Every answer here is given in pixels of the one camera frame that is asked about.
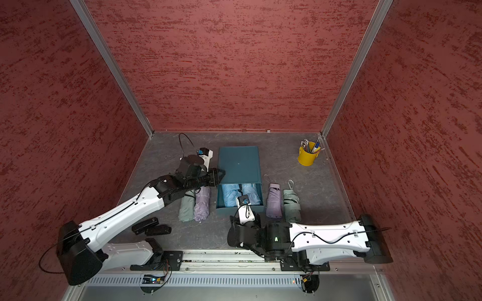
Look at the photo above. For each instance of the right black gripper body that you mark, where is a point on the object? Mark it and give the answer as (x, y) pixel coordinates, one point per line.
(259, 247)

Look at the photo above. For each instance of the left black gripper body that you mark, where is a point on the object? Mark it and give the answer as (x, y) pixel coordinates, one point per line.
(205, 179)

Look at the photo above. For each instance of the light blue umbrella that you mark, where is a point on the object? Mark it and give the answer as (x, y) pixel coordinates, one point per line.
(250, 190)
(231, 193)

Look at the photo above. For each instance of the teal three-drawer cabinet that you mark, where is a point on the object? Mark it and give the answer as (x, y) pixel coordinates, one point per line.
(242, 166)

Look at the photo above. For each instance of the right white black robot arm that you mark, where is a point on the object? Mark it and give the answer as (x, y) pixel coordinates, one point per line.
(310, 248)

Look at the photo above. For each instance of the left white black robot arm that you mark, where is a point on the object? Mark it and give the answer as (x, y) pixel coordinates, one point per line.
(84, 250)

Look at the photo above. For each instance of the left lilac umbrella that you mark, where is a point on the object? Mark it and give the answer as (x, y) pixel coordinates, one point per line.
(202, 205)

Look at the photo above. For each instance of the lilac umbrella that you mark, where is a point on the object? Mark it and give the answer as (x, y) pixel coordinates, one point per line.
(273, 201)
(202, 205)

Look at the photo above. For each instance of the right lilac umbrella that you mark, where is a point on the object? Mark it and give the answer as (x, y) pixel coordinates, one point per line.
(273, 201)

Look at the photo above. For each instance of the left sage green umbrella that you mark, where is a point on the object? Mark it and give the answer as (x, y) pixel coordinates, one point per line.
(187, 207)

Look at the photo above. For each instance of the sage green umbrella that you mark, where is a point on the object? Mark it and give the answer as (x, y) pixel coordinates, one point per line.
(187, 207)
(291, 202)

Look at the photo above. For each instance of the right sage green umbrella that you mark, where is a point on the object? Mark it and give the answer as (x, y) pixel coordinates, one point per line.
(291, 202)

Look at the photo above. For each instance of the black block near left base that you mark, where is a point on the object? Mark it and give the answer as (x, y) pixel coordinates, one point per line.
(141, 227)

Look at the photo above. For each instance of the yellow pen cup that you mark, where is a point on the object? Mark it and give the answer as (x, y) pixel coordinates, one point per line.
(307, 159)

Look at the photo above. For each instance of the pens in cup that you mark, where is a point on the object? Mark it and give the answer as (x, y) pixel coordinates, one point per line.
(311, 147)

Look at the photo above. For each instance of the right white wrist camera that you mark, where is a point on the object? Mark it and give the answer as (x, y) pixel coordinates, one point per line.
(244, 211)

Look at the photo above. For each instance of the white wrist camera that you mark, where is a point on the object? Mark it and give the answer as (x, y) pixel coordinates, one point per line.
(244, 211)
(205, 153)

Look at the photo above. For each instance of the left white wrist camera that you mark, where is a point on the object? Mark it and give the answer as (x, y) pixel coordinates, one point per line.
(205, 153)

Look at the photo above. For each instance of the aluminium front rail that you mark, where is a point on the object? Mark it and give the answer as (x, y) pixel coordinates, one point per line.
(239, 261)

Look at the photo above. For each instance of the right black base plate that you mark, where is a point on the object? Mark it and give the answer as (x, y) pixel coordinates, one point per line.
(299, 262)

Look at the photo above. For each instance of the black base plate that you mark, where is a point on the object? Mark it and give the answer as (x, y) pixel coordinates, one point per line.
(173, 260)
(299, 262)

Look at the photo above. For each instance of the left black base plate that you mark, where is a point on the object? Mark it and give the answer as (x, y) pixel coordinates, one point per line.
(173, 260)

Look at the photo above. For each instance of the left aluminium corner post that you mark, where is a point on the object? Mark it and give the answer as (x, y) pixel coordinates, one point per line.
(87, 20)

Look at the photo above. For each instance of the aluminium corner post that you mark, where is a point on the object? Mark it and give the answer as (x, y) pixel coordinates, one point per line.
(87, 20)
(366, 43)

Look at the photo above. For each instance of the right aluminium corner post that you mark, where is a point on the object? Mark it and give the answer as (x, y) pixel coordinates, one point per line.
(366, 43)

